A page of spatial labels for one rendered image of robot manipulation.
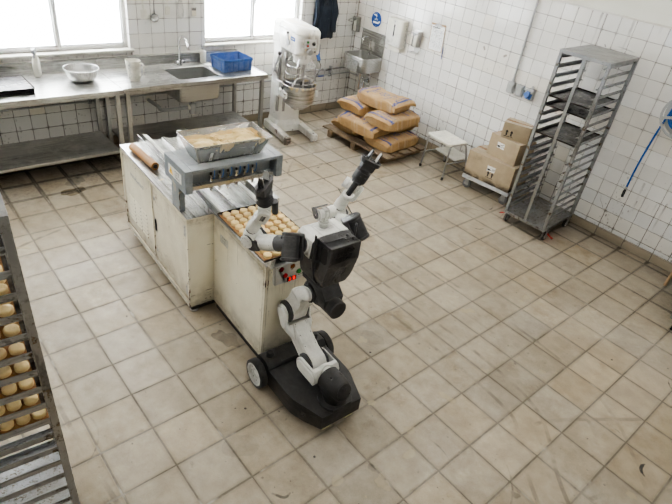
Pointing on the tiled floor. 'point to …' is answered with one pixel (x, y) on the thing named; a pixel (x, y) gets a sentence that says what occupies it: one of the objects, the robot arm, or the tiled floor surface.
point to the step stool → (447, 148)
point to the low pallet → (371, 146)
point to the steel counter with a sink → (195, 80)
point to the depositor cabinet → (173, 225)
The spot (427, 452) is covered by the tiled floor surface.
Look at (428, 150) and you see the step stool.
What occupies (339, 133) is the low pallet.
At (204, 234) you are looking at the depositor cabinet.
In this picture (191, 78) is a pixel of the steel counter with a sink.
